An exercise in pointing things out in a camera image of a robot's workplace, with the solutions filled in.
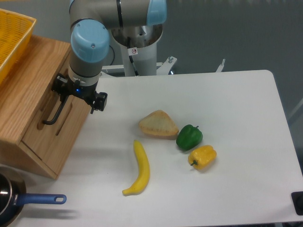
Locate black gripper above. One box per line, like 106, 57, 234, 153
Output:
51, 73, 107, 114

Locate green toy bell pepper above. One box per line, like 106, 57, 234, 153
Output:
176, 124, 203, 151

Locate yellow plastic basket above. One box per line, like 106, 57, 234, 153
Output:
0, 9, 36, 82

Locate black table-edge clamp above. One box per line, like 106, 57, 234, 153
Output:
291, 191, 303, 216

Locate black floor cable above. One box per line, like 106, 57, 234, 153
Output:
104, 44, 116, 66

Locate blue-handled dark pan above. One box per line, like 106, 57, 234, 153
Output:
0, 174, 67, 227

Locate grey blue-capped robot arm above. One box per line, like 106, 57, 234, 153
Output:
52, 0, 167, 111

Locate wooden drawer cabinet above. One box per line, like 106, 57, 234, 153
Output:
0, 35, 90, 179

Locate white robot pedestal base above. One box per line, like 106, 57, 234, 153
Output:
99, 22, 227, 78

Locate yellow toy banana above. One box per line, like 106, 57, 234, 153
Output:
122, 140, 150, 196

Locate yellow toy bell pepper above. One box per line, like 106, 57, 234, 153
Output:
187, 145, 217, 170

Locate toy bread slice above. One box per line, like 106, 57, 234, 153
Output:
138, 110, 179, 140

